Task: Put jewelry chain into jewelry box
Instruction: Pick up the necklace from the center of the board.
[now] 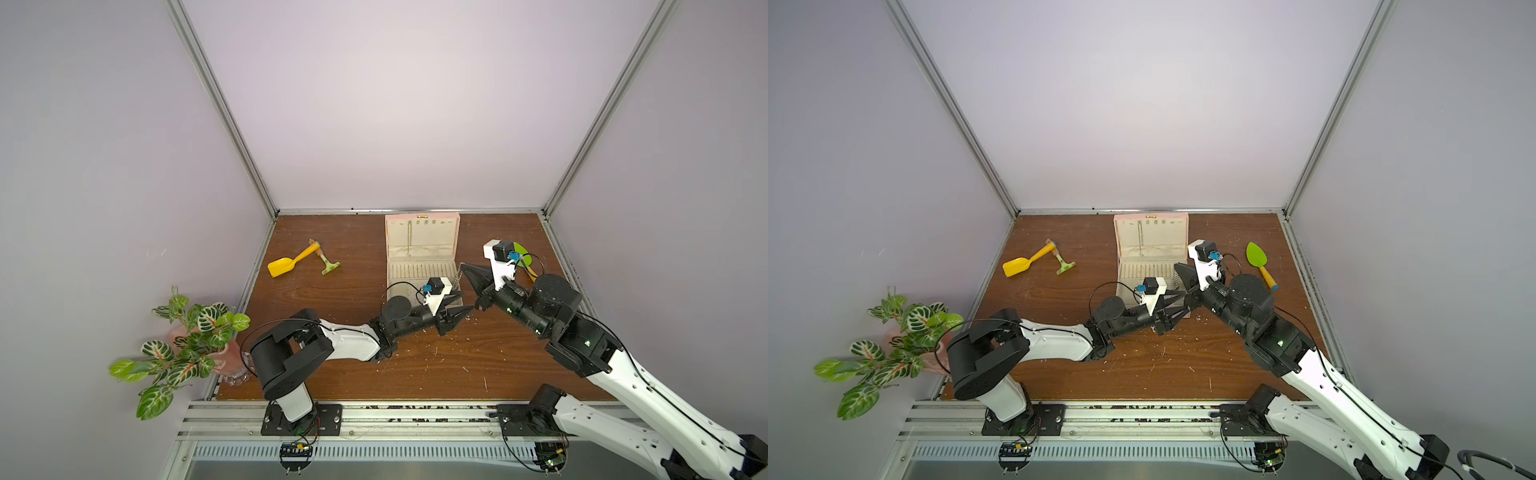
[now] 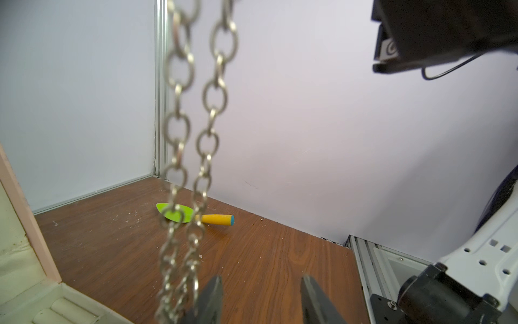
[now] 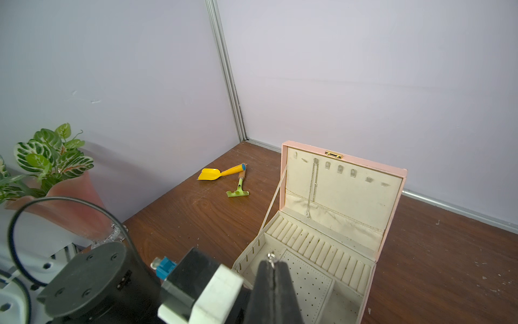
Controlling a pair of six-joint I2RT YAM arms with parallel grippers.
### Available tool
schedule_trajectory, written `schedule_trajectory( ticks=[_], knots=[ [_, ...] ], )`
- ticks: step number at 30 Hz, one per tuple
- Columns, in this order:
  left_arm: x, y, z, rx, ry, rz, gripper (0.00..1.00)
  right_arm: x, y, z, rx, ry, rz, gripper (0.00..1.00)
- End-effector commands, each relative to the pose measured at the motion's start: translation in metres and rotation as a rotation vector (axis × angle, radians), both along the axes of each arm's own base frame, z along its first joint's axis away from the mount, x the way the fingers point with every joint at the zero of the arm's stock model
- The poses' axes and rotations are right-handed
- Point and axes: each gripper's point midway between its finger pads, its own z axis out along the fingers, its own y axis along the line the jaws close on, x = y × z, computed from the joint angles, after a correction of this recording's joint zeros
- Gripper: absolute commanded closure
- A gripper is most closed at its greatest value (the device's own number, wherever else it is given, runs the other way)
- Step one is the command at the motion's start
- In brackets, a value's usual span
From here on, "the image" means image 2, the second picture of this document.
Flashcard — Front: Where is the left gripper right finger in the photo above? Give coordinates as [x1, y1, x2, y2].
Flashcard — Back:
[300, 275, 347, 324]

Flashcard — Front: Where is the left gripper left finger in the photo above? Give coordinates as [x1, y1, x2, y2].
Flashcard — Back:
[180, 276, 223, 324]

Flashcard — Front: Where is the silver jewelry chain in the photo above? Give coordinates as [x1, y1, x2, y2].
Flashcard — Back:
[153, 0, 240, 324]

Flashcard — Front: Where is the pink jewelry box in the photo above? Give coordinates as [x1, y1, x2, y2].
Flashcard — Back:
[1, 152, 128, 323]

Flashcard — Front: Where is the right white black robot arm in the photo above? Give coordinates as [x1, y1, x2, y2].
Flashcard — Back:
[370, 168, 517, 323]

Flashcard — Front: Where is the green toy trowel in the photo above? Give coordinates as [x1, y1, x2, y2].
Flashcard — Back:
[155, 202, 236, 227]

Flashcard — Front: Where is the aluminium rail frame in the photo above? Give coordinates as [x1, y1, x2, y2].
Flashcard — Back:
[345, 235, 430, 323]

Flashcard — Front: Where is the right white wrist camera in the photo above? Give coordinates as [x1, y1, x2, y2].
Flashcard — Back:
[371, 1, 517, 80]

